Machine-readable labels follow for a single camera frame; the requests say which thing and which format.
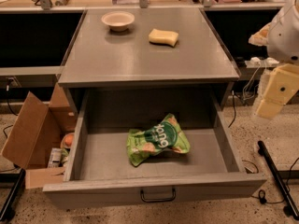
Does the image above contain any white ceramic bowl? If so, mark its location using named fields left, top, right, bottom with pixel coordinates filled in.
left=101, top=11, right=135, bottom=32

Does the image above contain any black drawer handle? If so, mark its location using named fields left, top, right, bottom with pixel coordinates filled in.
left=140, top=188, right=177, bottom=203

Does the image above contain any white power strip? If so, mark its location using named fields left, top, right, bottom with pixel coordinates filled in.
left=248, top=57, right=278, bottom=67

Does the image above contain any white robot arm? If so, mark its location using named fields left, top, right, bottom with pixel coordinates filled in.
left=249, top=0, right=299, bottom=122

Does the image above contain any open grey drawer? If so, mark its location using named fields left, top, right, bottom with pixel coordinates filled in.
left=43, top=87, right=265, bottom=209

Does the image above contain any open cardboard box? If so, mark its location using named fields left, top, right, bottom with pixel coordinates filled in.
left=1, top=84, right=77, bottom=189

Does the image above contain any black cable on floor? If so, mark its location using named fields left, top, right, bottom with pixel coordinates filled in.
left=250, top=157, right=299, bottom=205

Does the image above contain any green rice chip bag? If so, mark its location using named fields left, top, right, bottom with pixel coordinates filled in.
left=126, top=113, right=191, bottom=167

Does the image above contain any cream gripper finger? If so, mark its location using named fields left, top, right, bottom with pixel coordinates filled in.
left=254, top=99, right=283, bottom=119
left=249, top=23, right=270, bottom=47

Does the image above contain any yellow sponge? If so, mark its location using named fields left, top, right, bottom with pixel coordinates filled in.
left=149, top=29, right=178, bottom=47

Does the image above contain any orange ball in box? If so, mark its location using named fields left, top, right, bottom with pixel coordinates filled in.
left=64, top=134, right=74, bottom=147

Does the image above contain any black floor rail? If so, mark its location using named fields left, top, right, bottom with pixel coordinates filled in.
left=258, top=141, right=299, bottom=220
left=0, top=169, right=25, bottom=224

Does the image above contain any grey cabinet counter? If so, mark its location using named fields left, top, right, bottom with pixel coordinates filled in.
left=59, top=7, right=239, bottom=88

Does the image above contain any black floor rail right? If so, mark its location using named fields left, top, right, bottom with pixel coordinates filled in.
left=258, top=141, right=299, bottom=220

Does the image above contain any black floor rail left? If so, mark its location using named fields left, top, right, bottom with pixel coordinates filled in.
left=0, top=169, right=25, bottom=224

